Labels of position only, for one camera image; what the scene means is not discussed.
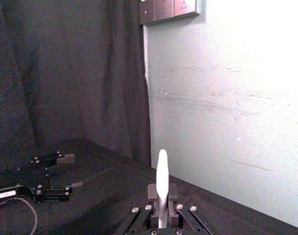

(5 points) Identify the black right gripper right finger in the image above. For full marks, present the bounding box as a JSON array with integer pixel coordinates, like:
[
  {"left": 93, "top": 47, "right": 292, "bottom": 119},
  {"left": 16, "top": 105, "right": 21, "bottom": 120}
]
[{"left": 167, "top": 184, "right": 213, "bottom": 235}]

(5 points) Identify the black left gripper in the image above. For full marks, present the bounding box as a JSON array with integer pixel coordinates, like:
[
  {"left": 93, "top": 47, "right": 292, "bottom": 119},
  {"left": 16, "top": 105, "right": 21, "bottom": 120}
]
[{"left": 0, "top": 151, "right": 84, "bottom": 203}]

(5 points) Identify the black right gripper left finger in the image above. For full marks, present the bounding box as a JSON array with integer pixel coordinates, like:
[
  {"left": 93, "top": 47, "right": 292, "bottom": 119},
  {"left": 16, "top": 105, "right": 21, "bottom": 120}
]
[{"left": 114, "top": 184, "right": 160, "bottom": 235}]

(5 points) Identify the small white plastic piece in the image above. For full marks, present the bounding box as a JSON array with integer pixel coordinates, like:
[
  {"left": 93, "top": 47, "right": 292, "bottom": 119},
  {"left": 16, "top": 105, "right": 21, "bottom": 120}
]
[{"left": 155, "top": 149, "right": 170, "bottom": 230}]

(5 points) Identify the black table cloth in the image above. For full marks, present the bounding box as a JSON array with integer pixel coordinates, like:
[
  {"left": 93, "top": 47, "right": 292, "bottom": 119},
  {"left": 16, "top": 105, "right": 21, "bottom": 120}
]
[{"left": 0, "top": 138, "right": 298, "bottom": 235}]

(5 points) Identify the black hanging curtain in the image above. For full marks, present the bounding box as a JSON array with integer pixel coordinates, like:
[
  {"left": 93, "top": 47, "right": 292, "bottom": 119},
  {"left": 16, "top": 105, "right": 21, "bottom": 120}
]
[{"left": 0, "top": 0, "right": 152, "bottom": 167}]

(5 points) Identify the thin dark gripper cable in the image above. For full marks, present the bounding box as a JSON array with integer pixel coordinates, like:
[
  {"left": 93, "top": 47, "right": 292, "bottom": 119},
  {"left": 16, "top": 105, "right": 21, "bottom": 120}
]
[{"left": 0, "top": 197, "right": 39, "bottom": 235}]

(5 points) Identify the grey wall switch panel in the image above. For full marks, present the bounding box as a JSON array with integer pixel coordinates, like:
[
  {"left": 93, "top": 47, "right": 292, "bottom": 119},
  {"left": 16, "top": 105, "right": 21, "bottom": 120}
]
[{"left": 138, "top": 0, "right": 201, "bottom": 25}]

